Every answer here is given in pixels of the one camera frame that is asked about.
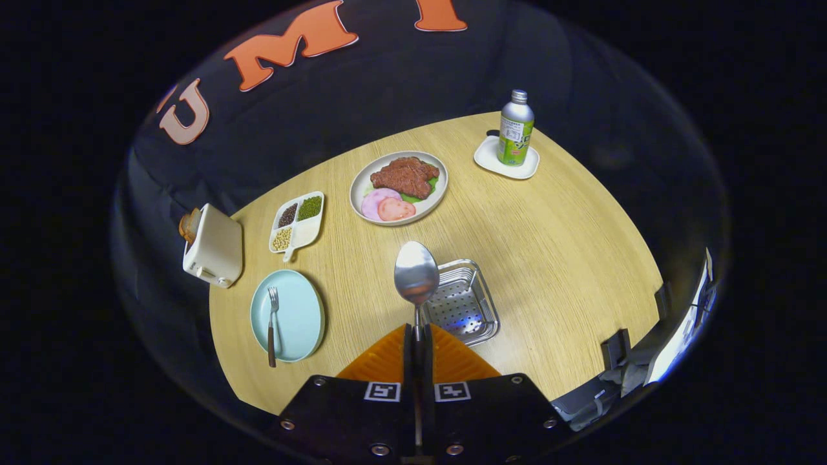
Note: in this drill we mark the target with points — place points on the black table clamp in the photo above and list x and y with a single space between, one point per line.
614 349
662 300

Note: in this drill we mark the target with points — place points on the light blue plate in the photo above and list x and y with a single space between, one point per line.
297 316

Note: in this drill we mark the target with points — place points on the cream toaster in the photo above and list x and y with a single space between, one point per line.
216 248

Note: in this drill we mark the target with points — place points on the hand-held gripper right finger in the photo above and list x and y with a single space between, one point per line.
428 361

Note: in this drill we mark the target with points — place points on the green lettuce leaf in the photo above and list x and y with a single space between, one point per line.
423 197

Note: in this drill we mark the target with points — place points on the brown steak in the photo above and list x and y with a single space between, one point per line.
407 175

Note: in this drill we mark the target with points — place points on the grey cloth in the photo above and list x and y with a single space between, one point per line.
630 378

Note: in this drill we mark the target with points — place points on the white flat panel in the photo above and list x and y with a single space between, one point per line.
678 342

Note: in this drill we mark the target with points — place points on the white square coaster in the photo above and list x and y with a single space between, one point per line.
484 158

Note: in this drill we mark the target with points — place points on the beige dinner plate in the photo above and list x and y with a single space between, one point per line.
360 190

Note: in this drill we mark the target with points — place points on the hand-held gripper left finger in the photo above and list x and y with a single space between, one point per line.
408 361

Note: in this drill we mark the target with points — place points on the brown toast slice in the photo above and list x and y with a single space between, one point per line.
188 225

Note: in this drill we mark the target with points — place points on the red pink ham slice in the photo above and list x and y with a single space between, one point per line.
395 209

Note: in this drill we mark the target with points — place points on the white divided bean tray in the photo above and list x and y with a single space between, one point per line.
303 229

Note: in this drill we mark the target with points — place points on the pale pink ham slice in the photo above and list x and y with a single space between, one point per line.
371 201

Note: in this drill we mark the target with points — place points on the silver green drink bottle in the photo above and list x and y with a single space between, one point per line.
515 139

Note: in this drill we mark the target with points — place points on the perforated metal basket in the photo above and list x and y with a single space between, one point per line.
462 307

